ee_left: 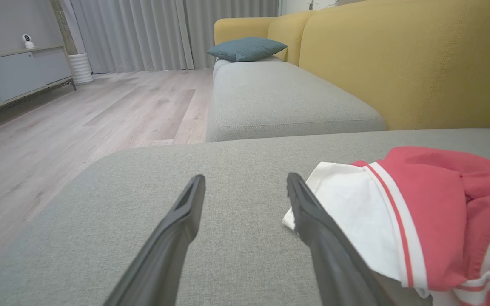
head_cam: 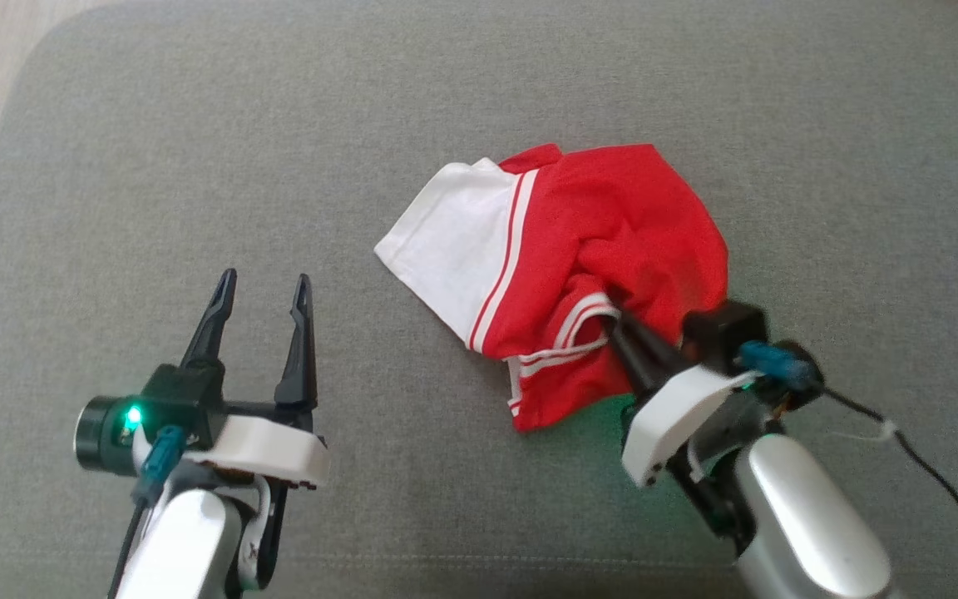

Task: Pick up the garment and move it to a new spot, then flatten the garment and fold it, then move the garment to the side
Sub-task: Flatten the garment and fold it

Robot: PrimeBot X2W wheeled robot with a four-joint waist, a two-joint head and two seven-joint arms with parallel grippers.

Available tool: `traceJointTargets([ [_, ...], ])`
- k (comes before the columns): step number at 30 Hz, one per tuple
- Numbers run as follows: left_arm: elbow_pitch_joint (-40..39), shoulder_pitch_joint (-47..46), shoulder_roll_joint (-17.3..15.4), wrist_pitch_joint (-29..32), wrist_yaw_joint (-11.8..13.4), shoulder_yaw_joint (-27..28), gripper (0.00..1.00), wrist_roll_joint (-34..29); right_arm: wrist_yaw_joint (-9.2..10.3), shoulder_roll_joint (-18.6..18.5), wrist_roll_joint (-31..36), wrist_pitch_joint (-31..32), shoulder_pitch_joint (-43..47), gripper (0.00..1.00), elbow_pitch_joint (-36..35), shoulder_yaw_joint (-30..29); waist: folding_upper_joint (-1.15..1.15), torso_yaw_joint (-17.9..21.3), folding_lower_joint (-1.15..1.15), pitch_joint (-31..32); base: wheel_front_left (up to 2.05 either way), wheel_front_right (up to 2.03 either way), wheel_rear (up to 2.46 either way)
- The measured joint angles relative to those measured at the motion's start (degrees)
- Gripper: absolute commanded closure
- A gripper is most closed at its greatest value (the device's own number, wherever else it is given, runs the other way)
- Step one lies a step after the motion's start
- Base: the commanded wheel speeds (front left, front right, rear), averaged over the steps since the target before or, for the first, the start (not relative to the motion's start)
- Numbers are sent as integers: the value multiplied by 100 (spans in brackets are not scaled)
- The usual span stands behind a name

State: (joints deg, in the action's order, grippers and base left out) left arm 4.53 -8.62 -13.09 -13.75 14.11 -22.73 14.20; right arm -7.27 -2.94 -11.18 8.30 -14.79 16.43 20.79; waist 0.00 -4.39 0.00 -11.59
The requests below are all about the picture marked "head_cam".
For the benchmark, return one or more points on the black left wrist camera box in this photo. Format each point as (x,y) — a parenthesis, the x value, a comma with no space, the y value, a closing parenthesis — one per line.
(184,399)

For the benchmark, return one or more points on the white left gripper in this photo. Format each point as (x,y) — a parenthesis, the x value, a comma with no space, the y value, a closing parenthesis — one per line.
(271,445)

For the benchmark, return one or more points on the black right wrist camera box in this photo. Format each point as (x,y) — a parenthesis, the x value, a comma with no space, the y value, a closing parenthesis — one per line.
(724,333)

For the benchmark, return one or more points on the red shirt with white sleeves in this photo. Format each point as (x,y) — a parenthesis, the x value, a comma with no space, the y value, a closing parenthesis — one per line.
(612,225)

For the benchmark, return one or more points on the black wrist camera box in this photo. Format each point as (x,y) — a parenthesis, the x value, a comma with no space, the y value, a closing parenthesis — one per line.
(184,399)
(724,333)

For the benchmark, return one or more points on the grey sofa seat cushion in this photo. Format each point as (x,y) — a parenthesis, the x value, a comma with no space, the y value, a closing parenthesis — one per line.
(196,166)

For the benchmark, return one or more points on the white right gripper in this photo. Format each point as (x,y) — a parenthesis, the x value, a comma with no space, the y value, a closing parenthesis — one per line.
(670,416)

